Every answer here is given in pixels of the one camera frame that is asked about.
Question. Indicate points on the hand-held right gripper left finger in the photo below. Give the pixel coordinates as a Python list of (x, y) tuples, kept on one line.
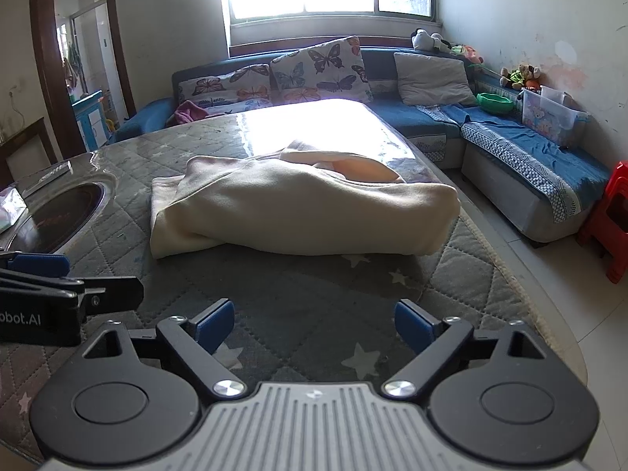
[(216, 324)]

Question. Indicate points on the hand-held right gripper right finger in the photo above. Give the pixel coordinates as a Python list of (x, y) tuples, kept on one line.
[(412, 325)]

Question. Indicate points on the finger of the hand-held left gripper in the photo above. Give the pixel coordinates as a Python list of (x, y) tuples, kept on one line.
[(41, 265), (113, 294)]

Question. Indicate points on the cream garment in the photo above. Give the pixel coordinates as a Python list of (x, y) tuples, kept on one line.
[(294, 216)]

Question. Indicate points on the round black induction cooktop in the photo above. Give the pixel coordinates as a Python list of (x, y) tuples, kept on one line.
[(64, 216)]

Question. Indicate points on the white tissue packet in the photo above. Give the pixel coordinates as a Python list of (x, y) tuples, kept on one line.
[(10, 211)]

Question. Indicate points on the grey remote control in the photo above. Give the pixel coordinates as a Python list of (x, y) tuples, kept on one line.
[(49, 176)]

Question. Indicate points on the dark wood sideboard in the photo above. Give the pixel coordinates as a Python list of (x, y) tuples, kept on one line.
[(29, 142)]

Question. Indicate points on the blue cabinet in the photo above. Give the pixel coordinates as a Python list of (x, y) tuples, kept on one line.
[(88, 117)]

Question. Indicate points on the pink cloth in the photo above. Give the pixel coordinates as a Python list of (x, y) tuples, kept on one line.
[(189, 113)]

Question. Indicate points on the blue corner sofa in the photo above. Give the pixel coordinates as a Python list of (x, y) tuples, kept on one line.
[(422, 117)]

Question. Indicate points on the blue patterned sofa cover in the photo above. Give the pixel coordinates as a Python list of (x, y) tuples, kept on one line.
[(539, 157)]

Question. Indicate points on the red plastic stool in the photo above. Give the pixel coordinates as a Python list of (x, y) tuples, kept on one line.
[(613, 216)]

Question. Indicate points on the small butterfly print pillow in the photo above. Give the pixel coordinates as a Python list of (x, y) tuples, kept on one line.
[(225, 91)]

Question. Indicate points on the green bowl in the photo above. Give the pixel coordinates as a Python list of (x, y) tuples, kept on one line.
[(494, 103)]

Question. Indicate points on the grey pillow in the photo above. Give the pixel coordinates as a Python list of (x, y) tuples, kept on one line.
[(431, 78)]

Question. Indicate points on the clear plastic storage box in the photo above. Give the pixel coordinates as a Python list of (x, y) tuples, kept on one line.
[(549, 117)]

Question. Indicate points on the small brown plush toy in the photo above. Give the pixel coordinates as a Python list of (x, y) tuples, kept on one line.
[(505, 77)]

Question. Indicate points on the green plush toy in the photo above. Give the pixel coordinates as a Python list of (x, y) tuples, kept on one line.
[(517, 77)]

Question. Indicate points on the large butterfly print pillow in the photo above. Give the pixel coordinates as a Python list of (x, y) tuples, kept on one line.
[(319, 68)]

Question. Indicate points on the pink orange plush toy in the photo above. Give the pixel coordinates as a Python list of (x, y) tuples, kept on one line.
[(468, 55)]

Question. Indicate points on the brown bear plush toy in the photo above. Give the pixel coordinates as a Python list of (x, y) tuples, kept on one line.
[(532, 73)]

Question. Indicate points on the panda plush toy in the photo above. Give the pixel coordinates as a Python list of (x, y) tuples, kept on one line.
[(424, 39)]

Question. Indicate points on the dark wood door frame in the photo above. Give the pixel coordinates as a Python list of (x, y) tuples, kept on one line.
[(46, 59)]

